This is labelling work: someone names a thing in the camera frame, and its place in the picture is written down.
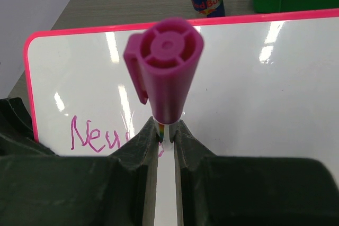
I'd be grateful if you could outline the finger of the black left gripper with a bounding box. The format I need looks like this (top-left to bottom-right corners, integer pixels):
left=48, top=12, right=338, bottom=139
left=1, top=97, right=55, bottom=156

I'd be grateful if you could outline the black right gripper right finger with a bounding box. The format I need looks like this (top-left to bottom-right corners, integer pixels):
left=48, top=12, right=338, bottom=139
left=174, top=121, right=338, bottom=225

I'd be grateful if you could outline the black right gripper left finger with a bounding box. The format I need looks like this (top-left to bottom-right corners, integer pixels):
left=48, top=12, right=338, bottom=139
left=1, top=120, right=158, bottom=225

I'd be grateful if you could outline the purple capped marker pen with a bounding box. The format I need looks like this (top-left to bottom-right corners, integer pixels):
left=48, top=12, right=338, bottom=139
left=123, top=17, right=204, bottom=140

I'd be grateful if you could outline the pink framed whiteboard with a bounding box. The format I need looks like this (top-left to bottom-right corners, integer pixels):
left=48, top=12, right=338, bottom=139
left=24, top=10, right=338, bottom=225

